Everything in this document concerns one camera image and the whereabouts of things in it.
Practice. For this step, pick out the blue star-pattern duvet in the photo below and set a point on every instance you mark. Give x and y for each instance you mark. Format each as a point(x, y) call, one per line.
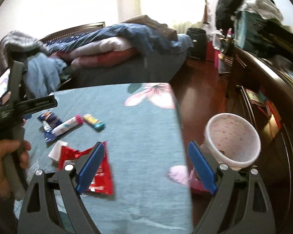
point(144, 38)

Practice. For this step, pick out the black hanging jacket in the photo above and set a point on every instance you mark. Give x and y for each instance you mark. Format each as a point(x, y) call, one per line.
point(224, 10)

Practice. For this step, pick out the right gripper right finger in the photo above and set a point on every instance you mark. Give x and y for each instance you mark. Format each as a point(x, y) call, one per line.
point(202, 176)

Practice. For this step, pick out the red snack wrapper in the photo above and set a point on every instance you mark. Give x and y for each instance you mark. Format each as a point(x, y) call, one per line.
point(95, 175)

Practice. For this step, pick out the white paper scrap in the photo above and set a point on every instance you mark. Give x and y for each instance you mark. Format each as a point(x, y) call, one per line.
point(54, 154)

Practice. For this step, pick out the pink storage container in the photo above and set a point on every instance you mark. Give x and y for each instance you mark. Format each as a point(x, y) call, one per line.
point(216, 58)

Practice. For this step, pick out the black suitcase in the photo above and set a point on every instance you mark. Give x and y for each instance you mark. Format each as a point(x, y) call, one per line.
point(199, 40)

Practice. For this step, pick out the white sheer curtain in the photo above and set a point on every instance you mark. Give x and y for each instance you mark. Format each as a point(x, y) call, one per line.
point(174, 12)

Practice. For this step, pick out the bed with dark frame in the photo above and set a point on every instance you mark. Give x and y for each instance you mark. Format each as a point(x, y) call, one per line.
point(156, 67)

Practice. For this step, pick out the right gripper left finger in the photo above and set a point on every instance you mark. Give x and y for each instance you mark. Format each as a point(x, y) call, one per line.
point(87, 166)

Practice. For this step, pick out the teal floral tablecloth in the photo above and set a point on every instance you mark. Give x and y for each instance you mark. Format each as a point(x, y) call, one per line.
point(143, 136)

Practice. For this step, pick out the white pink-dotted trash bin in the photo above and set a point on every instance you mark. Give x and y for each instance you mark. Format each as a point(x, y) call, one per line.
point(232, 140)

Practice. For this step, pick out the yellow teal candy wrapper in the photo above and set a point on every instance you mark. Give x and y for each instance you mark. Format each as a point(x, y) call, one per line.
point(96, 124)

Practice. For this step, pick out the blue waffle biscuit wrapper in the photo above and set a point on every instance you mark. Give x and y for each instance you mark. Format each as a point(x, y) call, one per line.
point(49, 122)

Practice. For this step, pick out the teal storage box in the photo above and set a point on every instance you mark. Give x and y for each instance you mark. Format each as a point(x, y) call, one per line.
point(245, 28)

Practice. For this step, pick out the white tube with pink cap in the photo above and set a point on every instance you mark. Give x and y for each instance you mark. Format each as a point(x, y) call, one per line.
point(67, 125)

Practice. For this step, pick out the pile of clothes on cabinet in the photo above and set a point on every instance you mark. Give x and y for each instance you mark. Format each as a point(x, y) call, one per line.
point(273, 40)

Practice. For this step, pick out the person left hand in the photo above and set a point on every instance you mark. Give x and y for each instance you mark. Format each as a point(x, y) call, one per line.
point(6, 147)

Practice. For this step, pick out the dark wooden cabinet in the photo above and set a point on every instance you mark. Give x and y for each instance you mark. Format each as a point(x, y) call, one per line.
point(259, 93)

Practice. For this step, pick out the pink and red folded quilt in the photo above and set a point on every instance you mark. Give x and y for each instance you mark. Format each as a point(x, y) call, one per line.
point(104, 53)

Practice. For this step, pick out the light blue fleece blanket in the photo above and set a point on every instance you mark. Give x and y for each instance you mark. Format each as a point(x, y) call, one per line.
point(43, 75)

